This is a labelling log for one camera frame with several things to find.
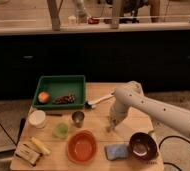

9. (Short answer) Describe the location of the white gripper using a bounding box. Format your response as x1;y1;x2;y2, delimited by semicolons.
106;101;129;132

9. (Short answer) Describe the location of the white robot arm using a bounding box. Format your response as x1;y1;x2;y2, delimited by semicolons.
107;81;190;139

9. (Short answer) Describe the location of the blue folded towel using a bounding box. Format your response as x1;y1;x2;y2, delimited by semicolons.
104;144;129;161

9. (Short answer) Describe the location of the small metal cup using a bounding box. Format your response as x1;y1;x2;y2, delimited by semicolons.
72;111;85;128

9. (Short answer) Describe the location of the dark brown bowl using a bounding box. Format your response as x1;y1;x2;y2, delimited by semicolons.
129;132;158;161

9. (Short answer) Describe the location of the orange plastic bowl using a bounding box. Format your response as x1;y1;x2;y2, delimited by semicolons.
66;130;97;165

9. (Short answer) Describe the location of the dark grape bunch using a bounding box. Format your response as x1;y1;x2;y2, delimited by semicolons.
53;94;75;104

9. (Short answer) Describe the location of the green plastic cup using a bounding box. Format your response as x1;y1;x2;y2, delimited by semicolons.
53;123;69;139

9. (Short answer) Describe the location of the green plastic tray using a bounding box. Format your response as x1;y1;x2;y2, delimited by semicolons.
32;75;86;110

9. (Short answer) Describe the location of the orange peach fruit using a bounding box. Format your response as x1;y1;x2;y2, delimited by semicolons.
38;91;50;103

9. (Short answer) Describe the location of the yellow corn cob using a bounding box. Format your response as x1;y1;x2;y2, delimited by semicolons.
31;137;50;155

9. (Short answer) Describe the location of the white plastic cup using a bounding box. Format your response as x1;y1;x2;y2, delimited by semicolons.
28;110;46;128

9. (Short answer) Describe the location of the white handled dish brush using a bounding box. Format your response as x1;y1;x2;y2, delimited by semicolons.
85;93;114;109

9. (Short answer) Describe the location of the black cable right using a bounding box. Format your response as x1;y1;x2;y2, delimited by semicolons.
158;134;190;171

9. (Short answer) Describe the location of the black cable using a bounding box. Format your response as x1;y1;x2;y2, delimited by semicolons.
0;108;18;146
158;134;190;171

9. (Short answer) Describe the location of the black cable left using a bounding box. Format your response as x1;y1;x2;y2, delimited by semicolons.
0;108;18;146

